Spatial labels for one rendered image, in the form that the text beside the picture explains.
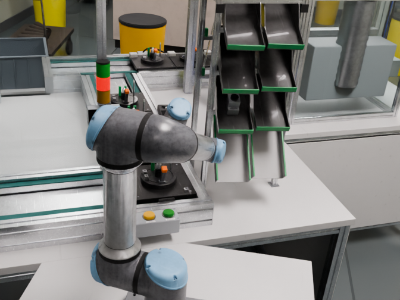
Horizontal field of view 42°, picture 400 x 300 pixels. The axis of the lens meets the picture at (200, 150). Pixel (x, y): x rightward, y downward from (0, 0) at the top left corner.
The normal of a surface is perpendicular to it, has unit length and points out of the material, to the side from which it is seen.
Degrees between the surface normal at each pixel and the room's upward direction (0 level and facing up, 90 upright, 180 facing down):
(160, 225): 90
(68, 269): 0
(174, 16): 90
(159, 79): 90
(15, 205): 0
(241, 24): 25
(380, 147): 90
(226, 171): 45
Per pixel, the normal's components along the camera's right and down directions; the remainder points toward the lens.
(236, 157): 0.14, -0.28
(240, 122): 0.12, -0.59
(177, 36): -0.14, 0.47
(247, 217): 0.07, -0.87
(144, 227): 0.30, 0.47
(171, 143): 0.53, 0.18
